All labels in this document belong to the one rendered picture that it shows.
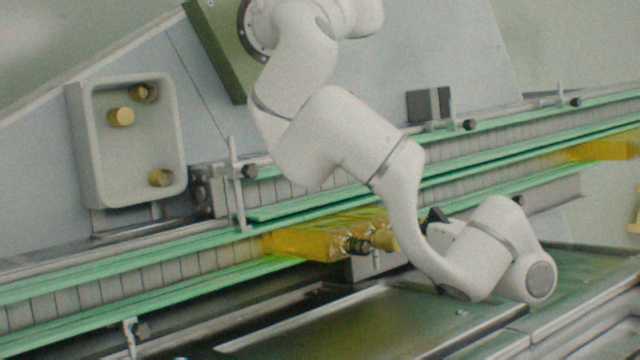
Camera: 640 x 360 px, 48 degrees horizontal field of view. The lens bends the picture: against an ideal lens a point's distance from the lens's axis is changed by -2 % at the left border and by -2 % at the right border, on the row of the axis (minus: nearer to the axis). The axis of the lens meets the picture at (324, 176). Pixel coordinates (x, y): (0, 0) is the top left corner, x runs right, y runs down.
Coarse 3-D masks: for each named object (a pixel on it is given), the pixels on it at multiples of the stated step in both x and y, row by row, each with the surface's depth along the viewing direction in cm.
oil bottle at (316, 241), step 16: (304, 224) 134; (320, 224) 132; (336, 224) 130; (272, 240) 137; (288, 240) 133; (304, 240) 129; (320, 240) 126; (336, 240) 124; (304, 256) 130; (320, 256) 127; (336, 256) 125
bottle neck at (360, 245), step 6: (348, 240) 124; (354, 240) 123; (360, 240) 122; (366, 240) 122; (342, 246) 124; (348, 246) 123; (354, 246) 122; (360, 246) 121; (366, 246) 123; (348, 252) 124; (354, 252) 122; (360, 252) 121; (366, 252) 122
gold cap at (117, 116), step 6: (114, 108) 130; (120, 108) 128; (126, 108) 128; (108, 114) 130; (114, 114) 128; (120, 114) 127; (126, 114) 128; (132, 114) 129; (108, 120) 130; (114, 120) 128; (120, 120) 127; (126, 120) 128; (132, 120) 129; (114, 126) 131
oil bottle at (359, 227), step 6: (324, 216) 140; (330, 216) 139; (324, 222) 135; (330, 222) 134; (336, 222) 133; (342, 222) 132; (348, 222) 132; (354, 222) 131; (360, 222) 130; (366, 222) 130; (354, 228) 128; (360, 228) 128; (366, 228) 129; (372, 228) 130; (354, 234) 128; (360, 234) 128
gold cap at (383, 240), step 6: (378, 234) 126; (384, 234) 125; (390, 234) 124; (378, 240) 125; (384, 240) 124; (390, 240) 123; (378, 246) 126; (384, 246) 124; (390, 246) 123; (396, 246) 124
